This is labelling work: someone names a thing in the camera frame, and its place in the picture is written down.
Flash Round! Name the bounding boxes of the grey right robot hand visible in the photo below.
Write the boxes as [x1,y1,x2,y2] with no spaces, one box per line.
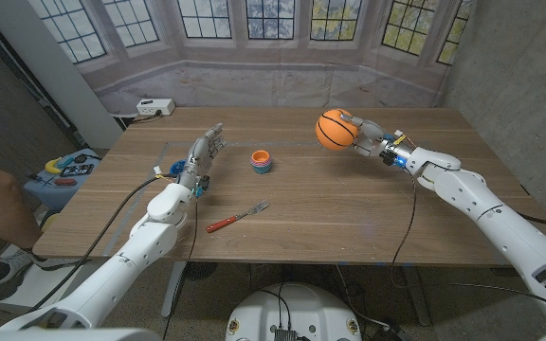
[338,112,416,167]

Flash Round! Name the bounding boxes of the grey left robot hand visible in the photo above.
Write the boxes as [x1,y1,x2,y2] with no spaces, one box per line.
[176,122,228,190]

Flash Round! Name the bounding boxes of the orange toy basketball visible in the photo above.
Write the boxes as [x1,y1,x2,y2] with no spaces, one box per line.
[315,108,360,152]

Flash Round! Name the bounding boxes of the stacked colourful plastic cups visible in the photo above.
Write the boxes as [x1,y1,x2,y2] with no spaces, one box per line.
[249,150,274,175]

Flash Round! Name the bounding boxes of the white power strip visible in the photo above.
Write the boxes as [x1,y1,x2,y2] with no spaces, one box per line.
[136,98,176,117]

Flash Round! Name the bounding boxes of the printed bay window backdrop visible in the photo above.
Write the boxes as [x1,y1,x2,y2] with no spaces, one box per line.
[28,0,477,114]

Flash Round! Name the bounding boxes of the white table leg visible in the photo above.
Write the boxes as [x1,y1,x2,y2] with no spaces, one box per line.
[160,260,187,318]
[403,265,433,327]

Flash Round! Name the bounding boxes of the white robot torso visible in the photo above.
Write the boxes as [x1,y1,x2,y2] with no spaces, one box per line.
[225,282,363,341]

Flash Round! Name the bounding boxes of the grey black sneaker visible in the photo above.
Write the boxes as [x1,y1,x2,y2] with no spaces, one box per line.
[0,249,73,302]

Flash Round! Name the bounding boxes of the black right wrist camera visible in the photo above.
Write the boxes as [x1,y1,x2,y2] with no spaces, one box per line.
[380,151,408,170]

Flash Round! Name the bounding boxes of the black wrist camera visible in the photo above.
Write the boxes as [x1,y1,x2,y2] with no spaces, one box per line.
[380,151,408,170]
[191,174,211,198]

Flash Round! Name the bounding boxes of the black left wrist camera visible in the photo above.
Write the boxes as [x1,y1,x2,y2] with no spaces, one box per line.
[191,174,211,198]

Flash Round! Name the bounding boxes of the red-handled metal fork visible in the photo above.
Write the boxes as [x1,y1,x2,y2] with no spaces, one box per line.
[205,199,270,234]

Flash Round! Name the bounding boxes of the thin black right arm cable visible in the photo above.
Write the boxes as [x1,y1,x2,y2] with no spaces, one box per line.
[389,170,546,319]

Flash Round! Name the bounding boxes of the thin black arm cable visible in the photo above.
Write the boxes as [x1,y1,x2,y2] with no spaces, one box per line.
[161,198,199,340]
[389,170,546,319]

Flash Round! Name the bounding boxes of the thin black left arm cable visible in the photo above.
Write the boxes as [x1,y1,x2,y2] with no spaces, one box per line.
[161,198,199,340]

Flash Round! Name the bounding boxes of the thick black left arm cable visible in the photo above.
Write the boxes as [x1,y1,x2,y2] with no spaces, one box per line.
[29,173,179,314]

